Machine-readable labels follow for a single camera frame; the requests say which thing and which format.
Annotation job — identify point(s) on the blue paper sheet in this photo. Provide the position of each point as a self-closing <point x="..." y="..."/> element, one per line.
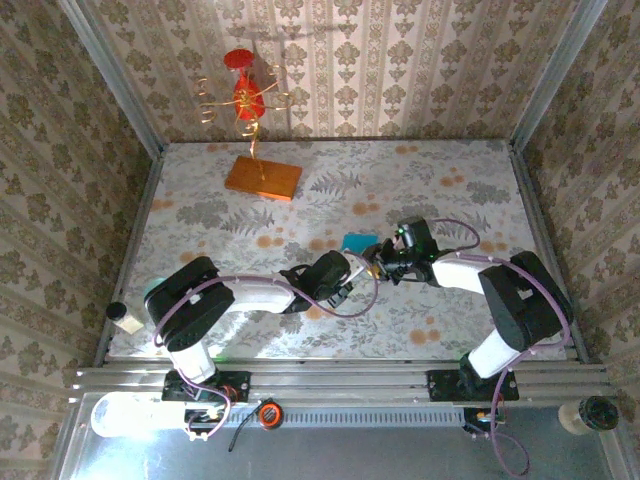
<point x="357" y="241"/>

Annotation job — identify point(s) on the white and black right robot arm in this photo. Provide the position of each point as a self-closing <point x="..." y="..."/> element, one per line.
<point x="525" y="300"/>

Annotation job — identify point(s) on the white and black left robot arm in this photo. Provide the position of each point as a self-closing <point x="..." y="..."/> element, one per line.
<point x="187" y="305"/>

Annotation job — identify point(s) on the floral table cloth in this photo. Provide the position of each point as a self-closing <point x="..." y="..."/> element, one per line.
<point x="400" y="175"/>

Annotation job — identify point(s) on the teal glass cup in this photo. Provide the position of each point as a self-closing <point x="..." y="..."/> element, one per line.
<point x="151" y="290"/>

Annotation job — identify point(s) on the grey metal shelf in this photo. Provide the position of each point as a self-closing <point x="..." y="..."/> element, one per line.
<point x="350" y="455"/>

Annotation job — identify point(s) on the small connector board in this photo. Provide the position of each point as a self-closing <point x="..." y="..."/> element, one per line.
<point x="202" y="415"/>
<point x="480" y="417"/>

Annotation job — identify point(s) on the small bottle with black cap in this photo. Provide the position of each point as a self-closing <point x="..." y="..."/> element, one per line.
<point x="125" y="319"/>

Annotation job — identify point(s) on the red glass vase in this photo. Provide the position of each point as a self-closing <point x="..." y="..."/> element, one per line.
<point x="248" y="100"/>

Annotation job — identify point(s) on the white cylinder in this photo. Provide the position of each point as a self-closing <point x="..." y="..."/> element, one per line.
<point x="130" y="415"/>

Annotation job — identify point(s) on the white spool with black cap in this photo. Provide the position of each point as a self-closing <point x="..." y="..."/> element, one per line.
<point x="590" y="415"/>

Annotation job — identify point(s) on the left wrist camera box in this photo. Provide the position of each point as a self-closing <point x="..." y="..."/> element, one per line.
<point x="330" y="272"/>

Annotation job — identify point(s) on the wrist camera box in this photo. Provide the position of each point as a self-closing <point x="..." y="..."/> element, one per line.
<point x="417" y="235"/>
<point x="330" y="272"/>

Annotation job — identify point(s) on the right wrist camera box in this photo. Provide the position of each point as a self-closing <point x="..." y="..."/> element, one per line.
<point x="417" y="235"/>

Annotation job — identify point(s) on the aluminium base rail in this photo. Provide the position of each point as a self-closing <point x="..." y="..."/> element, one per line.
<point x="350" y="382"/>

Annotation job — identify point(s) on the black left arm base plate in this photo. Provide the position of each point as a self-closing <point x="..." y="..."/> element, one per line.
<point x="240" y="387"/>

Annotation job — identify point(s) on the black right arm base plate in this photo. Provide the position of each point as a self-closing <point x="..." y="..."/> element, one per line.
<point x="442" y="387"/>

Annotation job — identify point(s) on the aluminium side rail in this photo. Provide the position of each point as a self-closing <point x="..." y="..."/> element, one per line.
<point x="142" y="212"/>
<point x="534" y="200"/>

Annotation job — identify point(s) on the aluminium corner post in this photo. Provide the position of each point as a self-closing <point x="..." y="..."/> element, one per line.
<point x="555" y="75"/>
<point x="112" y="75"/>

